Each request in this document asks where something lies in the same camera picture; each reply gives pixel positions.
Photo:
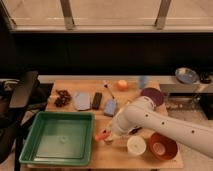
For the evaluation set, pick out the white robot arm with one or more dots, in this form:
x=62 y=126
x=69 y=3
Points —
x=141 y=113

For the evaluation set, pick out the blue translucent cup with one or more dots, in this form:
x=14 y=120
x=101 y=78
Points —
x=143 y=81

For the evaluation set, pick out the orange pepper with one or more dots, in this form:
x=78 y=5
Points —
x=102 y=136

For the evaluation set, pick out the white cup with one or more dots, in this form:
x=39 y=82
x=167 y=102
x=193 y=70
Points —
x=136 y=145

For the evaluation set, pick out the orange fruit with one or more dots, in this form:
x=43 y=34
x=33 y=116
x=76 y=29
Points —
x=122 y=85

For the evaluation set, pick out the black rectangular block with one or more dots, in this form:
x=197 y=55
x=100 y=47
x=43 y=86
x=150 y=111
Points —
x=96 y=100

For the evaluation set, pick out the blue dish brush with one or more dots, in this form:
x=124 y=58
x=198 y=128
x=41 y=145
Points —
x=111 y=104

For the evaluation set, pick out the purple plate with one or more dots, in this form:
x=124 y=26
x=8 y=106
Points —
x=154 y=94

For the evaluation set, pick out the green plastic tray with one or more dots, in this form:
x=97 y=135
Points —
x=59 y=139

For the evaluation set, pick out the metal bowl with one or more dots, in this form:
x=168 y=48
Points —
x=186 y=75

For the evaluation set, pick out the red-brown bowl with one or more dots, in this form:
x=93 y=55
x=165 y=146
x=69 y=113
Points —
x=162 y=147

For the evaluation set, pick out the black chair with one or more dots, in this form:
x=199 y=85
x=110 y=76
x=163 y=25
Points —
x=26 y=95

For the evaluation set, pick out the dark object on ledge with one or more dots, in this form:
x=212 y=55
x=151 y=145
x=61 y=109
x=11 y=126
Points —
x=205 y=78

